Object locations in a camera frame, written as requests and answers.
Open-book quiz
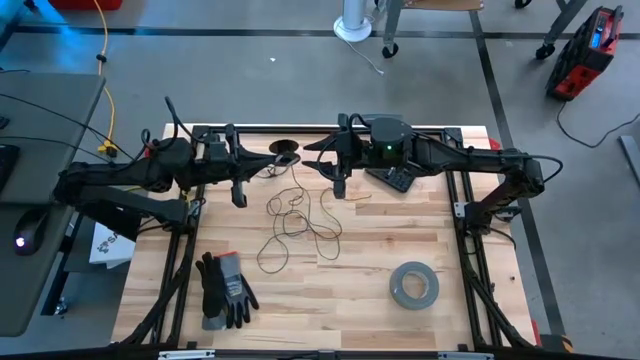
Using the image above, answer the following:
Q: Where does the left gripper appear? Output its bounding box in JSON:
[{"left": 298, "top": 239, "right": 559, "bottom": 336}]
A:
[{"left": 192, "top": 123, "right": 300, "bottom": 209}]

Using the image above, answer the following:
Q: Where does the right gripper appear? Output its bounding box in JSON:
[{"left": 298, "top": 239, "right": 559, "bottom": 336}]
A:
[{"left": 302, "top": 113, "right": 372, "bottom": 200}]

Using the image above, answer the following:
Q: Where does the black cord spool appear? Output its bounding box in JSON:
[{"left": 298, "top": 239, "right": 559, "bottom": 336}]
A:
[{"left": 268, "top": 139, "right": 302, "bottom": 167}]

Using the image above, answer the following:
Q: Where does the thin black cord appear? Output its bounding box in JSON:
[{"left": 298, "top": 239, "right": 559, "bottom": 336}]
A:
[{"left": 256, "top": 162, "right": 374, "bottom": 275}]

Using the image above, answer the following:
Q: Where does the open black bit case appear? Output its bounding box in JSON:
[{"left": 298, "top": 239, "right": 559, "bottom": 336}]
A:
[{"left": 364, "top": 162, "right": 416, "bottom": 194}]

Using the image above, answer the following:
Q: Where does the grey black work glove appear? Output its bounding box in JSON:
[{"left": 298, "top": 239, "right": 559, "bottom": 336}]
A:
[
  {"left": 215, "top": 251, "right": 260, "bottom": 330},
  {"left": 194, "top": 252, "right": 227, "bottom": 331}
]

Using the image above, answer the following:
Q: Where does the white pole base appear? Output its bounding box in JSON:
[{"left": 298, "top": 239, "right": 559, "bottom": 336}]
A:
[{"left": 333, "top": 0, "right": 374, "bottom": 43}]

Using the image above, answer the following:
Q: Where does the wooden top work table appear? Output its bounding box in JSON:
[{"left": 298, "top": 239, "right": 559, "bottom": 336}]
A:
[{"left": 382, "top": 0, "right": 589, "bottom": 61}]

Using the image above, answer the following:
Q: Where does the grey tape roll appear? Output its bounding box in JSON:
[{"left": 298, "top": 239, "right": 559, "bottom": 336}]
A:
[{"left": 388, "top": 260, "right": 441, "bottom": 311}]

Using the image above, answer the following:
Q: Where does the white printed bag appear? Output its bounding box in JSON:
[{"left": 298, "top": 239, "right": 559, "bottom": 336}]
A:
[{"left": 88, "top": 223, "right": 137, "bottom": 271}]

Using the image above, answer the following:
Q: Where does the grey desk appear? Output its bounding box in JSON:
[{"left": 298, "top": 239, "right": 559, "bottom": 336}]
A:
[{"left": 0, "top": 72, "right": 106, "bottom": 337}]

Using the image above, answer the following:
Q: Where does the red floor bin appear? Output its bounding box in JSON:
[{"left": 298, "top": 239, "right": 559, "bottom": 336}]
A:
[{"left": 48, "top": 0, "right": 124, "bottom": 12}]

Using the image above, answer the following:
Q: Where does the black computer mouse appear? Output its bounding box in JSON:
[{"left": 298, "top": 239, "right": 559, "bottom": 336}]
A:
[{"left": 13, "top": 208, "right": 49, "bottom": 257}]

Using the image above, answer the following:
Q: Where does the black keyboard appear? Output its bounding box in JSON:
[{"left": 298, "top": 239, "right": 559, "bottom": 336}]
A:
[{"left": 0, "top": 144, "right": 20, "bottom": 195}]

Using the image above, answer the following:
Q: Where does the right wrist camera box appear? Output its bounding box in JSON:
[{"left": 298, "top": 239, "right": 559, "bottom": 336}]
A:
[{"left": 349, "top": 132, "right": 372, "bottom": 165}]

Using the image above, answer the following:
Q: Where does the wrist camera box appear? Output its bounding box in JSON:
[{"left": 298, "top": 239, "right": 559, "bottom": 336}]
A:
[
  {"left": 349, "top": 132, "right": 372, "bottom": 165},
  {"left": 205, "top": 141, "right": 230, "bottom": 162}
]

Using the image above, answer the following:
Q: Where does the black aluminium frame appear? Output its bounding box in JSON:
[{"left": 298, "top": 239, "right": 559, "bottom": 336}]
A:
[{"left": 112, "top": 123, "right": 541, "bottom": 360}]

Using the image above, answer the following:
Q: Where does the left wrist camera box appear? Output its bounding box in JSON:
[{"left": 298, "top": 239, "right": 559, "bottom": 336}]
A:
[{"left": 205, "top": 141, "right": 230, "bottom": 162}]

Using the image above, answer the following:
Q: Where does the yellow extension cord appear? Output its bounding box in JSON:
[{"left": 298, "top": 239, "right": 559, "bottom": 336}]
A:
[{"left": 92, "top": 0, "right": 144, "bottom": 195}]

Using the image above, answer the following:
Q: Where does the black cable bundle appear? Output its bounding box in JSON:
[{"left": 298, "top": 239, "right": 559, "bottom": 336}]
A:
[
  {"left": 119, "top": 227, "right": 199, "bottom": 347},
  {"left": 457, "top": 234, "right": 534, "bottom": 349}
]

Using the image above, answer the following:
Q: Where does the black desk cable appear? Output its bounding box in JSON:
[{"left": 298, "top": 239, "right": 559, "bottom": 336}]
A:
[
  {"left": 0, "top": 93, "right": 139, "bottom": 162},
  {"left": 0, "top": 136, "right": 99, "bottom": 161}
]

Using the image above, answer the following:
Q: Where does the silver metal bracket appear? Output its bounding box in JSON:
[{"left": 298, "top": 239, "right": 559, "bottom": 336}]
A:
[
  {"left": 438, "top": 351, "right": 495, "bottom": 360},
  {"left": 158, "top": 349, "right": 216, "bottom": 360}
]

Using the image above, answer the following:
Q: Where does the black power station cable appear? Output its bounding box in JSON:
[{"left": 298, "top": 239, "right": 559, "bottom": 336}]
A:
[{"left": 556, "top": 99, "right": 640, "bottom": 150}]

